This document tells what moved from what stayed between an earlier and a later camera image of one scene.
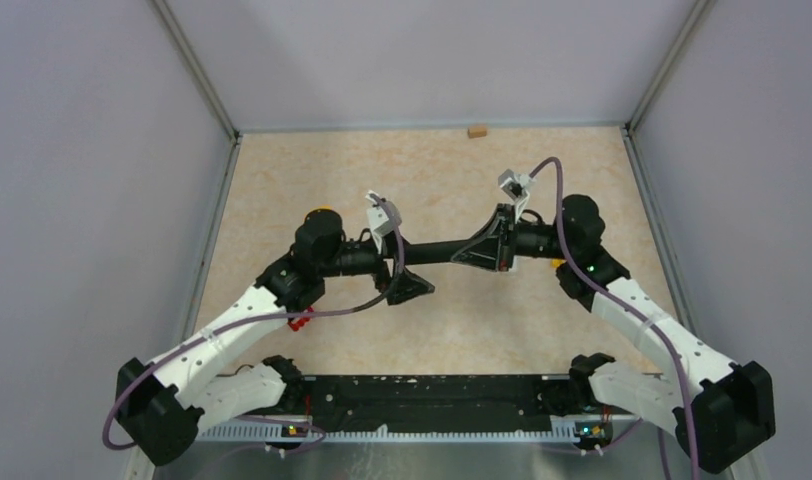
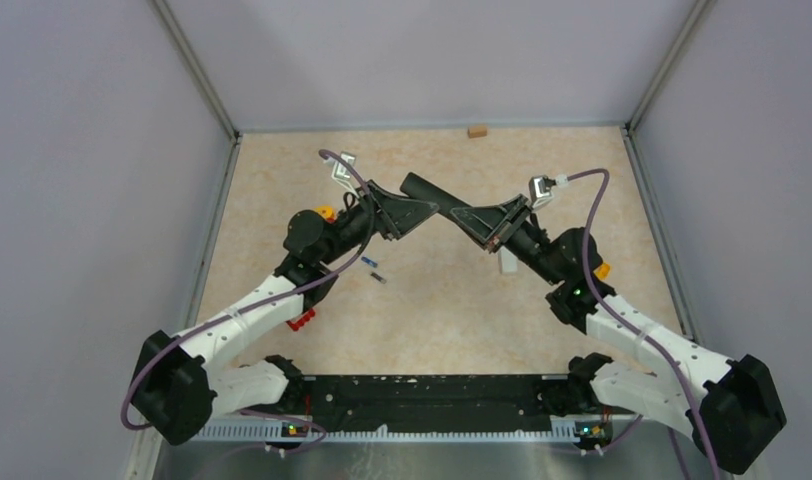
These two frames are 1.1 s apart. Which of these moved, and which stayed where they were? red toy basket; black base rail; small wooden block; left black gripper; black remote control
Moved: left black gripper; black remote control
Stayed: red toy basket; black base rail; small wooden block
